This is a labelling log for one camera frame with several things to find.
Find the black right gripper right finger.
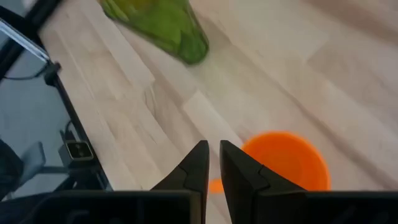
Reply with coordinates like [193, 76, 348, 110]
[219, 139, 307, 224]

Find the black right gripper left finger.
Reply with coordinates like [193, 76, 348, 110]
[150, 139, 210, 224]

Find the orange plastic mug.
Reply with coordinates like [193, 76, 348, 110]
[208, 130, 332, 194]

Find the green ribbed glass cup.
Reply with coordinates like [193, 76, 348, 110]
[98, 0, 210, 66]

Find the silver metal bar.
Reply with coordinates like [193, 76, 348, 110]
[0, 18, 50, 62]

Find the small table-level camera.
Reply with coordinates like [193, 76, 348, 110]
[58, 130, 100, 178]

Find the black aluminium table frame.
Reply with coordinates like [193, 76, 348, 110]
[0, 0, 113, 191]

